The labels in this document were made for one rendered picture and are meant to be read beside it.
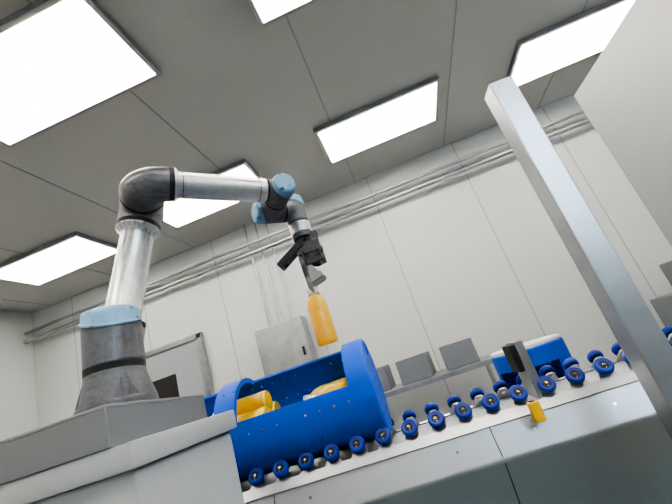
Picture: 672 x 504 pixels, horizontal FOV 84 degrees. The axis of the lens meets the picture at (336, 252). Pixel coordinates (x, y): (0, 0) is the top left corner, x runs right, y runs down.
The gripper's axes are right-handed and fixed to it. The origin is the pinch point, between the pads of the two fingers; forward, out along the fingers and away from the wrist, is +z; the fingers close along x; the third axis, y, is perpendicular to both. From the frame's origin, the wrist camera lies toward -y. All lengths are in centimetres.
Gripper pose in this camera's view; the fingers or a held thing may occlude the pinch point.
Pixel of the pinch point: (312, 290)
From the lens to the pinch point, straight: 126.7
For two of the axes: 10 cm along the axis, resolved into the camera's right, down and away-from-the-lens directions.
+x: 1.8, 2.7, 9.5
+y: 9.4, -3.3, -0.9
